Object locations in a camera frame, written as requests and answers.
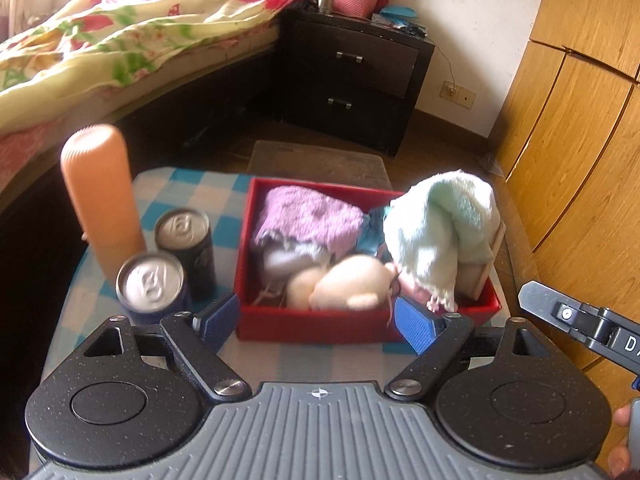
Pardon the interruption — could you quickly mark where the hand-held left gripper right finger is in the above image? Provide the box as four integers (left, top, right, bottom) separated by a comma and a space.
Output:
384, 296, 556, 403

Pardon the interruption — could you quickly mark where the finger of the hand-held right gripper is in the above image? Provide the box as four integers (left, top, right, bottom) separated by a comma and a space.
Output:
517, 280, 640, 377

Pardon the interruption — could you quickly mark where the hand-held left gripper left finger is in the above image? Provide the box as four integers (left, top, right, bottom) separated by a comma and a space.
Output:
82, 291, 253, 403

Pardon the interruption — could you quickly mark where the cream teddy bear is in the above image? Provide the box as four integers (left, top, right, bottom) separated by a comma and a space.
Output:
286, 254, 401, 311

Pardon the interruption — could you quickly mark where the pink teal plush pig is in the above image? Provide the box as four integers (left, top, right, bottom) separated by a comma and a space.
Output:
357, 205, 431, 306

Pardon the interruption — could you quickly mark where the red cardboard box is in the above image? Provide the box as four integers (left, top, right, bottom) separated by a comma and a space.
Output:
234, 176, 502, 345

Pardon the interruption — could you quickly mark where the pale green white towel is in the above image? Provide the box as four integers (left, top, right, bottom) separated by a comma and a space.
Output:
384, 170, 501, 311

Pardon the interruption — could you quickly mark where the purple towel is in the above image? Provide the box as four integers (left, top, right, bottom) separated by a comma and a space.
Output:
251, 185, 365, 256

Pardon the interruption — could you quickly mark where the person's right hand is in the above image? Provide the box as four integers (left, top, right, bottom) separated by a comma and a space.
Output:
606, 404, 640, 478

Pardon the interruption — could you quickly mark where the black drink can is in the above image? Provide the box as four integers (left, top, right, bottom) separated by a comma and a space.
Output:
154, 208, 218, 301

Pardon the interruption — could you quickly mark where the blue drink can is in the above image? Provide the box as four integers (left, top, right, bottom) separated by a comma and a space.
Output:
116, 251, 193, 326

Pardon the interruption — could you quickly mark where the blue white checkered cloth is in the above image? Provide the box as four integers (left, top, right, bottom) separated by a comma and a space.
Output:
42, 167, 521, 391

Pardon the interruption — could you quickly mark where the crumpled plastic scrap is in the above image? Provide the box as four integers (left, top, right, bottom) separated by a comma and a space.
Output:
480, 152, 507, 177

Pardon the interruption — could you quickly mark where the dark nightstand drawer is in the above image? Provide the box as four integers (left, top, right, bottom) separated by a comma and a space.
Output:
295, 22, 420, 98
300, 77, 407, 147

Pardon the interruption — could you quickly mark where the wooden wardrobe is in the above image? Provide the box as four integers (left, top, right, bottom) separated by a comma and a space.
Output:
492, 0, 640, 461

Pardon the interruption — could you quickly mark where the dark wooden bed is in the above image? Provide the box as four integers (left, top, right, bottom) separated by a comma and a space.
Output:
0, 0, 321, 311

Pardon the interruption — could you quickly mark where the dark wooden nightstand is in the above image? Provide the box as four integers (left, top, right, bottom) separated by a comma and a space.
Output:
280, 7, 436, 158

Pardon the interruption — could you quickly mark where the pink bedsheet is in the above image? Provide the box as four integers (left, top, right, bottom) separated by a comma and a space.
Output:
0, 120, 71, 196

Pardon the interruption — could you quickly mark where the floral quilt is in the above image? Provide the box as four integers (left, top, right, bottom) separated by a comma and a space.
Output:
0, 0, 313, 133

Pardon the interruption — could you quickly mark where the wall power socket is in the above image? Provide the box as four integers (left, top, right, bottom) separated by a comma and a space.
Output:
439, 81, 476, 109

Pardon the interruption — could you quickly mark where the thin wall cable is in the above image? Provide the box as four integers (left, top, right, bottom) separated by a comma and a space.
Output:
432, 42, 458, 91

